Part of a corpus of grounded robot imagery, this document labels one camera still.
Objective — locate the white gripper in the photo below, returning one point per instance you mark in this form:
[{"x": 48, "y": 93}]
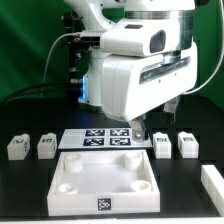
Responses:
[{"x": 132, "y": 86}]

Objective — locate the white square table top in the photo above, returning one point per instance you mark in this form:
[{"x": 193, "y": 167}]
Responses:
[{"x": 103, "y": 182}]

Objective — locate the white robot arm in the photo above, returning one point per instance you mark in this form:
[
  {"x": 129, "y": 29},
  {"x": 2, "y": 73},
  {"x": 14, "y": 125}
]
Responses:
[{"x": 99, "y": 16}]

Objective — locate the white marker sheet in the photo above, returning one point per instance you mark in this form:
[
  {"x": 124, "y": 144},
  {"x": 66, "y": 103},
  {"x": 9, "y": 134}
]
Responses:
[{"x": 100, "y": 138}]

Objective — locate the white obstacle bar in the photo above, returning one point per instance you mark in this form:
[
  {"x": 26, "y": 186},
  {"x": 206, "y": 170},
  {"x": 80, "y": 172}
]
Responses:
[{"x": 213, "y": 182}]

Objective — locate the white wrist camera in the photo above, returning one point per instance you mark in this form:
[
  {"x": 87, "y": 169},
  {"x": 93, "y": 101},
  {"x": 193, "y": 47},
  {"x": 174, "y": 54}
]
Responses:
[{"x": 141, "y": 38}]

